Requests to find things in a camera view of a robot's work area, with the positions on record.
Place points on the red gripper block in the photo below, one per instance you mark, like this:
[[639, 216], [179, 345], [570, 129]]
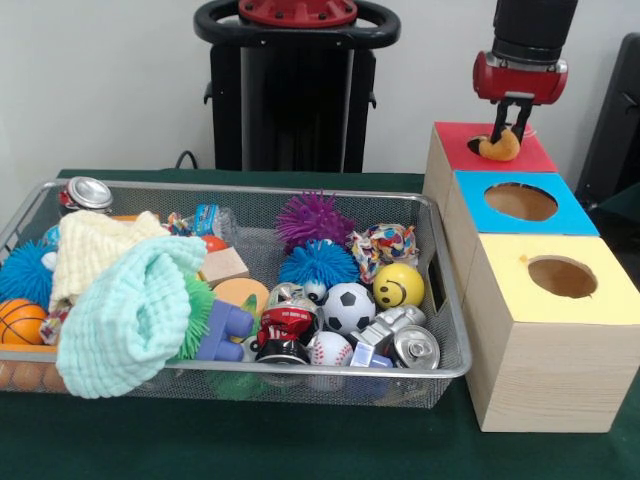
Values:
[[520, 85]]

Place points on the brown plush teddy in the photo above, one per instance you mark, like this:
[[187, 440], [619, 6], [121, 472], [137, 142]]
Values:
[[502, 150]]

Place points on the mint green knitted cloth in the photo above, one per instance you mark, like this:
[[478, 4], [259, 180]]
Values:
[[130, 320]]

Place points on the cream knitted cloth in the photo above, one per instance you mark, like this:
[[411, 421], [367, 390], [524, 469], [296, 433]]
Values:
[[95, 250]]

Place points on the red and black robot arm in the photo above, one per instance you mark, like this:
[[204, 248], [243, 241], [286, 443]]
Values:
[[535, 30]]

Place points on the shallow clear mesh bin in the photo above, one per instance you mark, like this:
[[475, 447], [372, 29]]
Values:
[[430, 300]]

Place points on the wooden box with three holes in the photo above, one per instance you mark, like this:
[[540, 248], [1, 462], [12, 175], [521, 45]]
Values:
[[540, 350]]

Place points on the yellow smiley ball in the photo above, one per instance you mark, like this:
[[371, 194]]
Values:
[[398, 285]]

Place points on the purple spiky toy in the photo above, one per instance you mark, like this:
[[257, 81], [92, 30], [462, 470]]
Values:
[[315, 220]]

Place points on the small blue spiky ball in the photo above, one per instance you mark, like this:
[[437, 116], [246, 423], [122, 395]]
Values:
[[318, 265]]

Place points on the crumpled silver can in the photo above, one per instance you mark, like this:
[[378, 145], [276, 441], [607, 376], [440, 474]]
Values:
[[385, 328]]

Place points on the silver crushed can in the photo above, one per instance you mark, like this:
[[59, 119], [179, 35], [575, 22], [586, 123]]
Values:
[[416, 347]]

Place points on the small soccer ball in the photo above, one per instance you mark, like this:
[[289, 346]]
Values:
[[349, 306]]

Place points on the white toy baseball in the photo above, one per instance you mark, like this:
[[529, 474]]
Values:
[[330, 350]]

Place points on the red crushed can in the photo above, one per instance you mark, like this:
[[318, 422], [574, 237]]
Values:
[[287, 325]]

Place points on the large blue toy brick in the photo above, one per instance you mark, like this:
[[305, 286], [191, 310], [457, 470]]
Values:
[[224, 330]]

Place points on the dark green table cloth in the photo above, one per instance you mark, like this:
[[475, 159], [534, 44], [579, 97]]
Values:
[[300, 440]]

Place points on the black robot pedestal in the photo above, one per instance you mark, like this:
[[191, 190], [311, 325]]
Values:
[[280, 100]]

